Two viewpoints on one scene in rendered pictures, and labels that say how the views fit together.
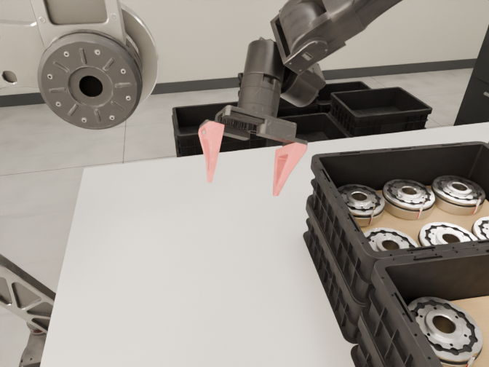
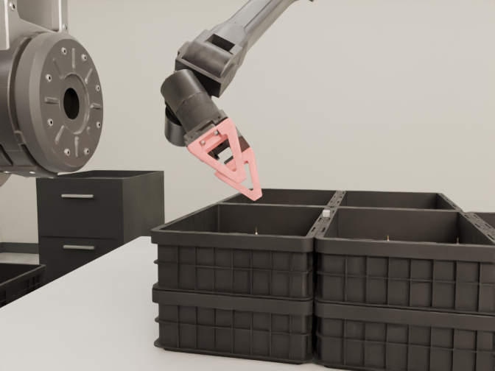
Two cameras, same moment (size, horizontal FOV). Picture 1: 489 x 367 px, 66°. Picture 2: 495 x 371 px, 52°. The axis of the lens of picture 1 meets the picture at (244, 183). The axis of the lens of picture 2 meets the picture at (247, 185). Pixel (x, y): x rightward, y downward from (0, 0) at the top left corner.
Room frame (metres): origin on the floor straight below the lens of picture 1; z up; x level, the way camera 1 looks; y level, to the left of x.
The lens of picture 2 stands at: (0.16, 0.64, 1.10)
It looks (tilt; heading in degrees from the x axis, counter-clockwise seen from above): 5 degrees down; 292
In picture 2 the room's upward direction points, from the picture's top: straight up
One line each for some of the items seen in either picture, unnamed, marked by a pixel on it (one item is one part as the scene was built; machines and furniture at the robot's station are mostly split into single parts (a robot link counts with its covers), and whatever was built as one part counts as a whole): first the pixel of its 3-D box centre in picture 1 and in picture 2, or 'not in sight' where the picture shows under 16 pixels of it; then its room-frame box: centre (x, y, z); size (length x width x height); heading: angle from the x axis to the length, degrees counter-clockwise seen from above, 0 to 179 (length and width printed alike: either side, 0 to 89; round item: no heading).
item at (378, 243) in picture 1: (390, 246); not in sight; (0.48, -0.25, 0.86); 0.05 x 0.05 x 0.01
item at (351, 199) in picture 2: not in sight; (392, 221); (0.32, -0.80, 0.87); 0.40 x 0.30 x 0.11; 99
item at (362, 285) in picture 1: (428, 213); (253, 246); (0.56, -0.35, 0.87); 0.40 x 0.30 x 0.11; 99
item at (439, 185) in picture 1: (458, 189); not in sight; (0.65, -0.45, 0.86); 0.10 x 0.10 x 0.01
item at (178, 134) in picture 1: (220, 159); not in sight; (1.57, 0.12, 0.37); 0.40 x 0.30 x 0.45; 103
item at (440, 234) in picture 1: (450, 239); not in sight; (0.49, -0.37, 0.86); 0.05 x 0.05 x 0.01
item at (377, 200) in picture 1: (358, 199); not in sight; (0.62, -0.23, 0.86); 0.10 x 0.10 x 0.01
